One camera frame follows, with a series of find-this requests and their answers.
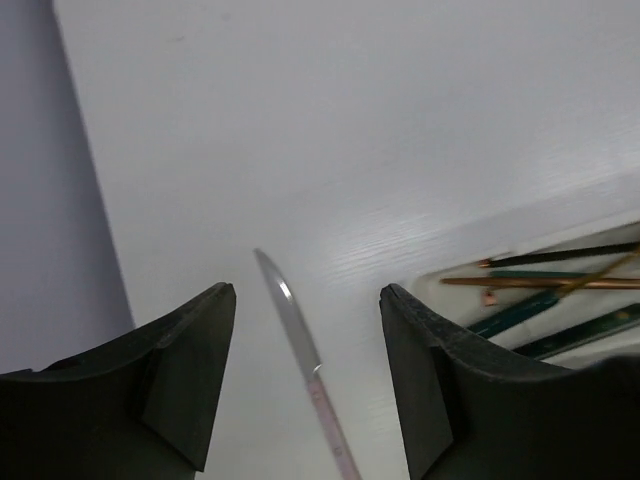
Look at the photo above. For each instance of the pink plastic knife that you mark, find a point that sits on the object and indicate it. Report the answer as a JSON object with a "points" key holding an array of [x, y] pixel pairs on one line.
{"points": [[309, 362]]}

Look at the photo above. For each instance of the upper white tray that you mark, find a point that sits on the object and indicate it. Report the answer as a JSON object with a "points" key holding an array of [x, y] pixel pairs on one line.
{"points": [[466, 305]]}

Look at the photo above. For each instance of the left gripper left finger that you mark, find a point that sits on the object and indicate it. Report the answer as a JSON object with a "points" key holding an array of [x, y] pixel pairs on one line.
{"points": [[141, 406]]}

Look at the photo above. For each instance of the gold spoon blue handle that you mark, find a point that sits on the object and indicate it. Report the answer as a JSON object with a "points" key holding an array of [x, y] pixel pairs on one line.
{"points": [[538, 303]]}

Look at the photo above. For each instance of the black plastic spoon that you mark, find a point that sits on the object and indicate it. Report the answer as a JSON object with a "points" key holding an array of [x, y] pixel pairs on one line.
{"points": [[553, 256]]}

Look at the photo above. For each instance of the copper metal spoon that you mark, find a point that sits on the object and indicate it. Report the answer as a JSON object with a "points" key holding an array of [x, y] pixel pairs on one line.
{"points": [[537, 283]]}

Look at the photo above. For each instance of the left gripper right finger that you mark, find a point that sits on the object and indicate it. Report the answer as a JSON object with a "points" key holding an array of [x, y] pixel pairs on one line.
{"points": [[470, 409]]}

